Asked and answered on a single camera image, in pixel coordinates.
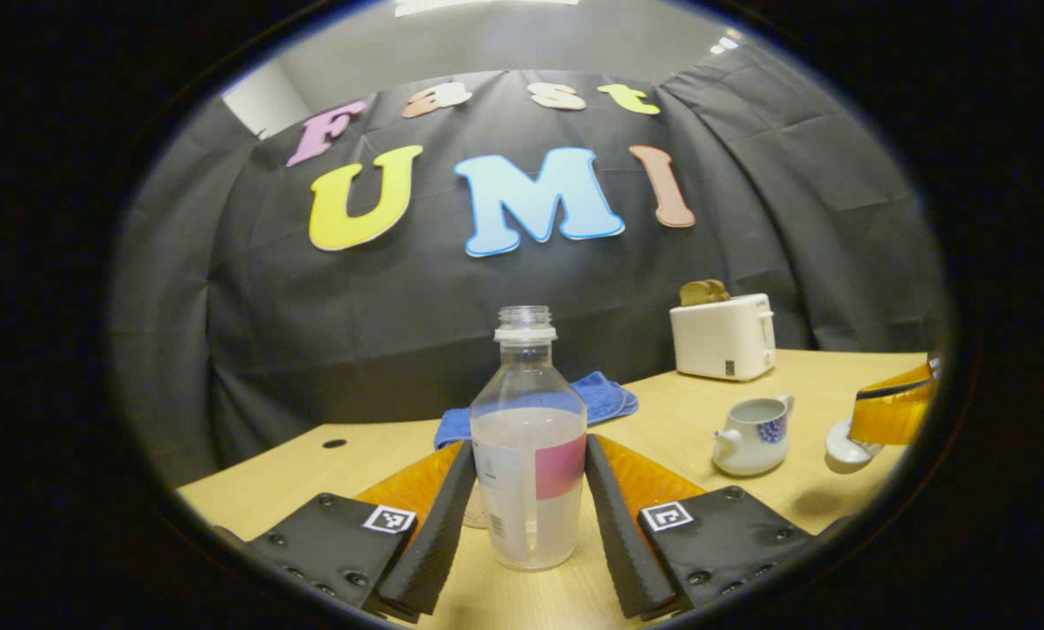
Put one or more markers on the round woven coaster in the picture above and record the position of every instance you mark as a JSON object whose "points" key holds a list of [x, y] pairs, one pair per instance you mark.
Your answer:
{"points": [[476, 516]]}

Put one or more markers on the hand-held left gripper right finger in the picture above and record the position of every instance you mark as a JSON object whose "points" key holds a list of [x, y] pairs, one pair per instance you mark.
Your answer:
{"points": [[622, 534]]}

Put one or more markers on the white teacup lid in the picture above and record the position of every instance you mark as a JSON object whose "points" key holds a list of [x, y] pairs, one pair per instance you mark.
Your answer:
{"points": [[845, 455]]}

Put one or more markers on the brown bread slice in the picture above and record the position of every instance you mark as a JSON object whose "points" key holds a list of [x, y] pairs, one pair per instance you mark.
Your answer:
{"points": [[704, 292]]}

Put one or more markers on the white toaster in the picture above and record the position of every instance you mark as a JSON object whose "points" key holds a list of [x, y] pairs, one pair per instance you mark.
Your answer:
{"points": [[718, 341]]}

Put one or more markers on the black backdrop cloth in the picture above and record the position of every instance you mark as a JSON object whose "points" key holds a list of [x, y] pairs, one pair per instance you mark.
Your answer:
{"points": [[311, 332]]}

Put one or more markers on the clear plastic water bottle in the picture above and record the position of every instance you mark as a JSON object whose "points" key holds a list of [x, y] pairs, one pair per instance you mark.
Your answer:
{"points": [[526, 490]]}

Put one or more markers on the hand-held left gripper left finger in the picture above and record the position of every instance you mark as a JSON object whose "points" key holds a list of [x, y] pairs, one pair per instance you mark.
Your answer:
{"points": [[434, 542]]}

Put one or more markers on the white blue-patterned teacup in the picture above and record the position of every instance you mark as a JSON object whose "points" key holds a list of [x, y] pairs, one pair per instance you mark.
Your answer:
{"points": [[749, 446]]}

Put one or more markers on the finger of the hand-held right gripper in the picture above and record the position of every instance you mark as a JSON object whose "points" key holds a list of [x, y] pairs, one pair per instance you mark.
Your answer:
{"points": [[907, 376], [893, 418]]}

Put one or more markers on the blue towel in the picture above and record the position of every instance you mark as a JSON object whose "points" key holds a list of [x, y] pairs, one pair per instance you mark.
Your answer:
{"points": [[609, 398]]}

